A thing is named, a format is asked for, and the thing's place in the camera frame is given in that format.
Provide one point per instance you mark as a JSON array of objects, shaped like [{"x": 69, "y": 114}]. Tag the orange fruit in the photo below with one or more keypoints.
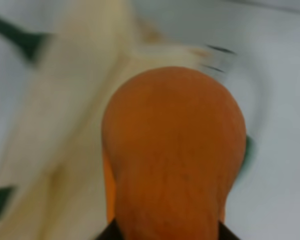
[{"x": 175, "y": 140}]

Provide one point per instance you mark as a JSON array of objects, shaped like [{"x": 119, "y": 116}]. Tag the white linen bag green handles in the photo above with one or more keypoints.
[{"x": 54, "y": 180}]

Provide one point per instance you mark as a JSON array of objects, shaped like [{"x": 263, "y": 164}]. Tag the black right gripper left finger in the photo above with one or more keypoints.
[{"x": 111, "y": 232}]

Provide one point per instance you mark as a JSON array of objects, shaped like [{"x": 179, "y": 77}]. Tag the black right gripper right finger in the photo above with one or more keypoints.
[{"x": 224, "y": 233}]

